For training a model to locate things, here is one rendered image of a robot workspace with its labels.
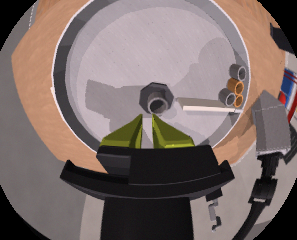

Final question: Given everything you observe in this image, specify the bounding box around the bronze bushing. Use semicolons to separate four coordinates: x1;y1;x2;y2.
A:
233;94;243;107
227;78;244;95

